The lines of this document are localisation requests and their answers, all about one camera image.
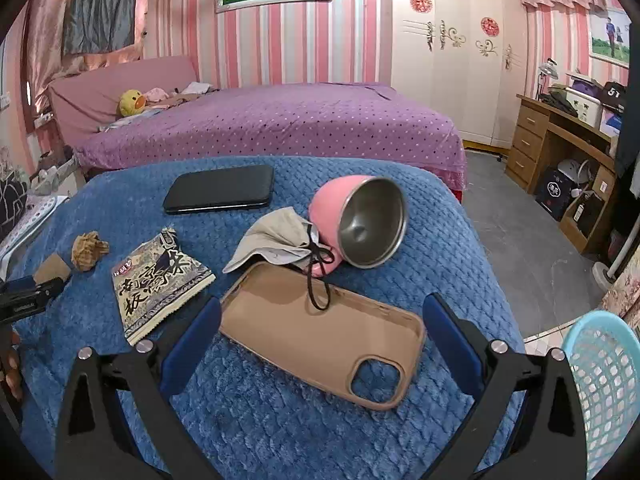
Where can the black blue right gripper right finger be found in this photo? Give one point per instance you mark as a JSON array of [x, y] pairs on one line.
[[525, 421]]

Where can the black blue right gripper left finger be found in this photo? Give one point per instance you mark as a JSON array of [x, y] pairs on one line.
[[116, 420]]

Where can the printed snack wrapper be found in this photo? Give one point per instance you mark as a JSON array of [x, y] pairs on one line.
[[155, 281]]

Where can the small brown paper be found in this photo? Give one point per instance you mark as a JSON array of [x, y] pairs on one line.
[[87, 250]]

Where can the person's left hand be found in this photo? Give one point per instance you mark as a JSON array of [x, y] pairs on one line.
[[12, 373]]

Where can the tan phone case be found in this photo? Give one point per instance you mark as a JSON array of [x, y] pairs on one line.
[[267, 311]]

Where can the light blue mesh basket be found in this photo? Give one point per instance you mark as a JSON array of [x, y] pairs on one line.
[[603, 353]]

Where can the blue quilted blanket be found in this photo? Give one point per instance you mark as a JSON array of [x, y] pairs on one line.
[[251, 419]]

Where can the black phone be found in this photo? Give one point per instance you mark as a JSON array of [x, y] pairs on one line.
[[220, 189]]

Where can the floral curtain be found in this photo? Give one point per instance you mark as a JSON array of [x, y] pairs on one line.
[[623, 298]]

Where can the white fan base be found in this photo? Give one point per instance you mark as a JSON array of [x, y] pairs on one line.
[[601, 275]]

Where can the pink headboard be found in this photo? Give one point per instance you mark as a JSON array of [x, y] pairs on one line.
[[83, 103]]

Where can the pink steel-lined cup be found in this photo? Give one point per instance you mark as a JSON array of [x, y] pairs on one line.
[[361, 219]]

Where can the wooden desk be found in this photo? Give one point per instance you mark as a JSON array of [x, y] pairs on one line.
[[547, 137]]

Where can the yellow duck plush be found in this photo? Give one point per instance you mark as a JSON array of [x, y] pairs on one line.
[[131, 102]]

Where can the black box under desk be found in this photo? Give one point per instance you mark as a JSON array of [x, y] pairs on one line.
[[557, 188]]

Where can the purple dotted bedspread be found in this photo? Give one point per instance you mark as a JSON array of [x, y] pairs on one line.
[[369, 121]]

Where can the grey hanging cloth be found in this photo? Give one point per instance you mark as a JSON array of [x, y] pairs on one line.
[[98, 26]]

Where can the white storage box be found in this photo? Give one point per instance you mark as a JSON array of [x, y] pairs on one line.
[[588, 108]]

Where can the cream wardrobe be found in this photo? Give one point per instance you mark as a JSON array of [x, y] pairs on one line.
[[466, 59]]

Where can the small framed couple photo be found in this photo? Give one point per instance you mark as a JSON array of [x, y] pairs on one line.
[[609, 36]]

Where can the beige drawstring pouch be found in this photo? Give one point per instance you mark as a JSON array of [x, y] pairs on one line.
[[284, 238]]

